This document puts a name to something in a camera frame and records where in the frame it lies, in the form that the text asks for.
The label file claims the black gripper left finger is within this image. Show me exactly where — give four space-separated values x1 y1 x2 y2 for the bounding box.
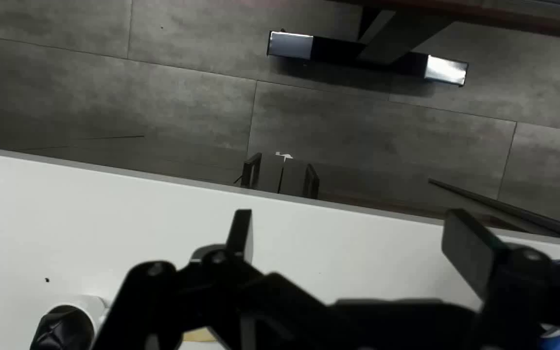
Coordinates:
191 209 254 263

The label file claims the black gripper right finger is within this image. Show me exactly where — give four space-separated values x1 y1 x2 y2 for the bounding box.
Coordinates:
442 211 551 298

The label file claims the white cup with black object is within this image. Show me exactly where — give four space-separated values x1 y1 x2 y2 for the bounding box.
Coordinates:
30 296 112 350

